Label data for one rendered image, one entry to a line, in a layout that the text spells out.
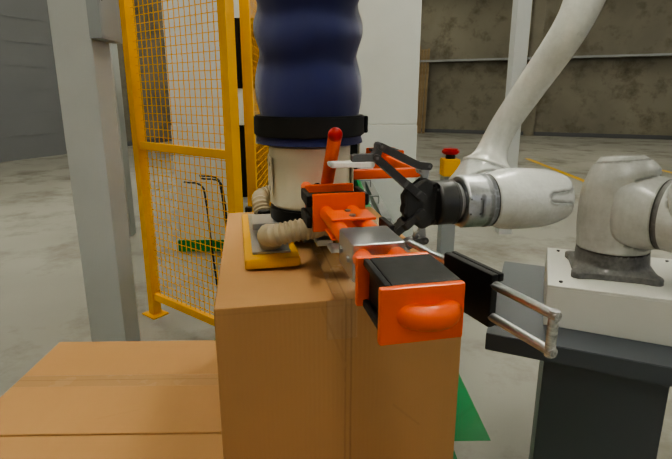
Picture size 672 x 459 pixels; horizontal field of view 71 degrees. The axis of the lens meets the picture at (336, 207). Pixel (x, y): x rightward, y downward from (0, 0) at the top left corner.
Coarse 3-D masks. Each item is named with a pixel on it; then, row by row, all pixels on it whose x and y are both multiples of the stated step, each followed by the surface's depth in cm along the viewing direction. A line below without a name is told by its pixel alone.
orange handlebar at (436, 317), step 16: (368, 176) 106; (384, 176) 107; (416, 176) 108; (352, 208) 71; (336, 224) 62; (368, 224) 62; (416, 304) 38; (432, 304) 38; (448, 304) 38; (400, 320) 38; (416, 320) 37; (432, 320) 37; (448, 320) 38
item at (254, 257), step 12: (252, 228) 101; (252, 240) 93; (252, 252) 86; (264, 252) 87; (276, 252) 87; (288, 252) 88; (252, 264) 84; (264, 264) 84; (276, 264) 85; (288, 264) 85
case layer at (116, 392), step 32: (64, 352) 134; (96, 352) 134; (128, 352) 134; (160, 352) 134; (192, 352) 134; (32, 384) 119; (64, 384) 119; (96, 384) 119; (128, 384) 119; (160, 384) 119; (192, 384) 119; (0, 416) 107; (32, 416) 107; (64, 416) 107; (96, 416) 107; (128, 416) 107; (160, 416) 107; (192, 416) 107; (0, 448) 97; (32, 448) 97; (64, 448) 97; (96, 448) 97; (128, 448) 97; (160, 448) 97; (192, 448) 97
